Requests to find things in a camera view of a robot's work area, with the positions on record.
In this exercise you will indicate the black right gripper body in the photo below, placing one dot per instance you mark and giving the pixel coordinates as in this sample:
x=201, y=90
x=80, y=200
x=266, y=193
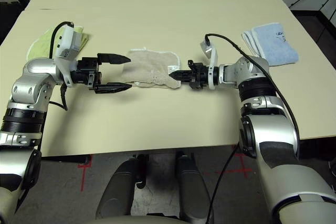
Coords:
x=199, y=74

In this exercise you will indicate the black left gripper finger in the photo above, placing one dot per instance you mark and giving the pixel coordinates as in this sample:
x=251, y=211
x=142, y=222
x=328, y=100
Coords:
x=114, y=88
x=114, y=58

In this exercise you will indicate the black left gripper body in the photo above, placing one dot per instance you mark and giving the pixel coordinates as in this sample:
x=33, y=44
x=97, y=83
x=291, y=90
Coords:
x=86, y=73

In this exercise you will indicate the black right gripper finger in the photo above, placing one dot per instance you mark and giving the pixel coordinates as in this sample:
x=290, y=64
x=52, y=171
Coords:
x=182, y=73
x=181, y=77

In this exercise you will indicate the beige towel white trim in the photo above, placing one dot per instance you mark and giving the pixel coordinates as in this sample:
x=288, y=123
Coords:
x=149, y=69

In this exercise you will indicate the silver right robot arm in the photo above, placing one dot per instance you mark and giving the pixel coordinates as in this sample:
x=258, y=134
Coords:
x=273, y=140

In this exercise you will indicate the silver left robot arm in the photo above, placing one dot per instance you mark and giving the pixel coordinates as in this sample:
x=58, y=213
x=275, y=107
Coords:
x=29, y=82

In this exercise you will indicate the folded green towel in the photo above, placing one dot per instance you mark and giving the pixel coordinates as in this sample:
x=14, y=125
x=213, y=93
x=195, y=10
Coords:
x=42, y=44

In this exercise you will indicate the folded blue towel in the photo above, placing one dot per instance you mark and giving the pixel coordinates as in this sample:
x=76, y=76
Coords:
x=273, y=44

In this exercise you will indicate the black table leg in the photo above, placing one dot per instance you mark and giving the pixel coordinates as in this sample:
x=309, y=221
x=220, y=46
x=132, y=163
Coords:
x=65, y=159

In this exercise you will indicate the black foam floor mat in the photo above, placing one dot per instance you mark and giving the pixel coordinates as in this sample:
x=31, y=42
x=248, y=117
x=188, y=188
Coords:
x=9, y=18

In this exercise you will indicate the black low platform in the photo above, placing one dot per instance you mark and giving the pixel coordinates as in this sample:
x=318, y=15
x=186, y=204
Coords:
x=315, y=22

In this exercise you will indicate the beige robot torso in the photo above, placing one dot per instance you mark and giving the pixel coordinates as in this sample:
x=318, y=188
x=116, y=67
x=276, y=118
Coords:
x=134, y=220

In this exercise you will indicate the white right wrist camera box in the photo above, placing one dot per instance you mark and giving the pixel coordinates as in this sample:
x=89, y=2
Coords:
x=212, y=58

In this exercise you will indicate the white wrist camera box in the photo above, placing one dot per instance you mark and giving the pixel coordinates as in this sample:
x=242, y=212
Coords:
x=68, y=44
x=212, y=58

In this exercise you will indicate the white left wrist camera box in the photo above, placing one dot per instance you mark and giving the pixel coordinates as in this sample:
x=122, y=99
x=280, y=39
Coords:
x=68, y=44

